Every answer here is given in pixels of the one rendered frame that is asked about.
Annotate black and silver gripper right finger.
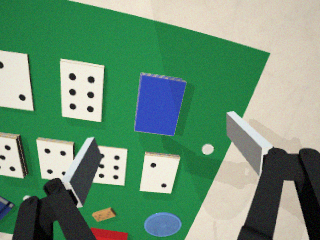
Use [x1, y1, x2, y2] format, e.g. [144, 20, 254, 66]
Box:
[226, 111, 320, 240]

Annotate blue round disc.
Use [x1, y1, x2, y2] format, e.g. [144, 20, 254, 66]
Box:
[144, 212, 181, 237]

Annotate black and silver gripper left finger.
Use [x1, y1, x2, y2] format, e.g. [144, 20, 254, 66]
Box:
[12, 137, 102, 240]

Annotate red rectangular block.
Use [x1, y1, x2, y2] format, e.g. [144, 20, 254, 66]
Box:
[91, 227, 128, 240]

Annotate green felt mat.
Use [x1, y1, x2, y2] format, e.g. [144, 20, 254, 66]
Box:
[0, 0, 270, 240]

